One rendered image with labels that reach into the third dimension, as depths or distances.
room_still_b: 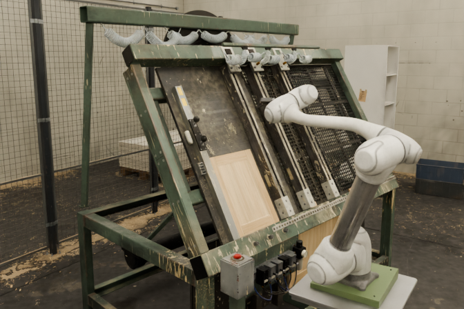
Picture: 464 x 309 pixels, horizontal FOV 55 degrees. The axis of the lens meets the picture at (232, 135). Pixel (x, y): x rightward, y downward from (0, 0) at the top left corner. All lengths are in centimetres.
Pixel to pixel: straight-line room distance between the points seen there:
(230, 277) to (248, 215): 54
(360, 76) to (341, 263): 453
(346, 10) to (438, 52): 164
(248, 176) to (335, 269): 90
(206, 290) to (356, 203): 91
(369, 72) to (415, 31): 155
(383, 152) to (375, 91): 457
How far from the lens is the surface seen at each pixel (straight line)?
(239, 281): 218
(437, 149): 768
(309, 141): 323
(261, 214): 270
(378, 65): 631
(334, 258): 208
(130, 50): 253
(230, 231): 248
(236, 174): 267
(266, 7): 866
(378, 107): 633
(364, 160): 178
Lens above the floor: 188
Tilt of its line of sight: 10 degrees down
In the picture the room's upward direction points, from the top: straight up
